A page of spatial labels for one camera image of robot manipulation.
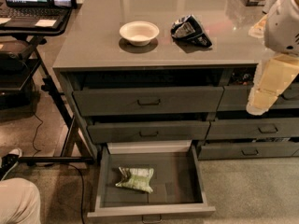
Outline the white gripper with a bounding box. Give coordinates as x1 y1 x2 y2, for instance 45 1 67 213
246 53 299 116

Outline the green jalapeno chip bag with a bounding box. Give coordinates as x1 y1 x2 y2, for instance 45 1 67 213
115 167 154 193

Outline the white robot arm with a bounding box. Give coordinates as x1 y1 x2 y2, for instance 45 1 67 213
246 0 299 116

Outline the top right grey drawer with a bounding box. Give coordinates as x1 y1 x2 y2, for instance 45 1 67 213
218 83 299 111

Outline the grey drawer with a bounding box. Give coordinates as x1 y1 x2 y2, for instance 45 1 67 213
73 87 223 117
87 120 209 144
206 118 299 140
218 83 299 111
198 141 299 160

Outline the middle right grey drawer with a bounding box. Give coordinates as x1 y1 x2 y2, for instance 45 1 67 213
206 118 299 140

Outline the black crumpled chip bag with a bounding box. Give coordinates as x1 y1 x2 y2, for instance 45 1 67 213
171 14 212 48

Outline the bottom right grey drawer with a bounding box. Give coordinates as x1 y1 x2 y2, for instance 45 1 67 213
198 141 299 160

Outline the middle left grey drawer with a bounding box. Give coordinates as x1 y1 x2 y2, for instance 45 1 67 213
87 120 209 144

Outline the top left grey drawer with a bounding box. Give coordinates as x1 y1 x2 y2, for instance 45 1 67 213
73 87 223 117

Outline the grey cabinet with counter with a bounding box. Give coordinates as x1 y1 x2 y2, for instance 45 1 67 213
53 0 299 158

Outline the open bottom left drawer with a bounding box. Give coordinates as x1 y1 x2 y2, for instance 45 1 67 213
87 147 215 224

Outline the white paper bowl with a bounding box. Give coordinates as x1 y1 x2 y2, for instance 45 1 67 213
120 21 160 47

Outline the black laptop stand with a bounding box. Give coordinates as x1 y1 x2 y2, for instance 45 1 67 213
0 10 94 165

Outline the black laptop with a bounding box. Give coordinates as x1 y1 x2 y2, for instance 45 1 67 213
0 0 70 30

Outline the black and white sneaker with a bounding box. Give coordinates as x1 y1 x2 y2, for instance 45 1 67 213
0 147 22 180

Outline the person's khaki knee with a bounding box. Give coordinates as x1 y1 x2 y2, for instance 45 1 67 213
0 178 41 224

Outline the black floor cable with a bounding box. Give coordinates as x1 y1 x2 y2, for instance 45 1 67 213
31 112 87 224

